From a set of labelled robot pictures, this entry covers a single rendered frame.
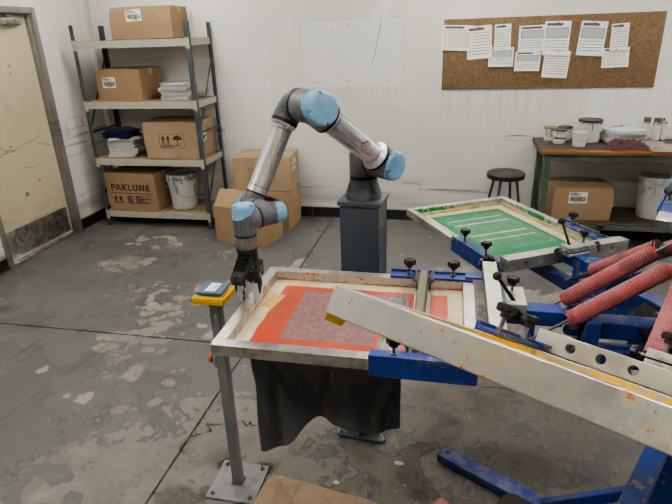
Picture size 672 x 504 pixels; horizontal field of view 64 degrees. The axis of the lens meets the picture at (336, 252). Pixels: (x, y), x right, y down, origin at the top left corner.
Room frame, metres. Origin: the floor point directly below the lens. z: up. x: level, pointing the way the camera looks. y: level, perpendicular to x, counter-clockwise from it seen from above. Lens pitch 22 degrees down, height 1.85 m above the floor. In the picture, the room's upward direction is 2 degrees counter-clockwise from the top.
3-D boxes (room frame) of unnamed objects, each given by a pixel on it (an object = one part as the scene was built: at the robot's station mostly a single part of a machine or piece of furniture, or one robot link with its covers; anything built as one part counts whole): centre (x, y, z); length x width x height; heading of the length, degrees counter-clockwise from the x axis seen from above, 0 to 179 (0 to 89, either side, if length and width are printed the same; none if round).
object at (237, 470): (1.83, 0.47, 0.48); 0.22 x 0.22 x 0.96; 78
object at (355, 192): (2.18, -0.12, 1.25); 0.15 x 0.15 x 0.10
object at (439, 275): (1.81, -0.35, 0.98); 0.30 x 0.05 x 0.07; 78
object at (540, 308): (1.47, -0.61, 1.02); 0.17 x 0.06 x 0.05; 78
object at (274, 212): (1.76, 0.23, 1.28); 0.11 x 0.11 x 0.08; 37
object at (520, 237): (2.22, -0.81, 1.05); 1.08 x 0.61 x 0.23; 18
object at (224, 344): (1.59, -0.06, 0.97); 0.79 x 0.58 x 0.04; 78
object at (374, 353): (1.26, -0.23, 0.98); 0.30 x 0.05 x 0.07; 78
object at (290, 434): (1.40, 0.04, 0.74); 0.46 x 0.04 x 0.42; 78
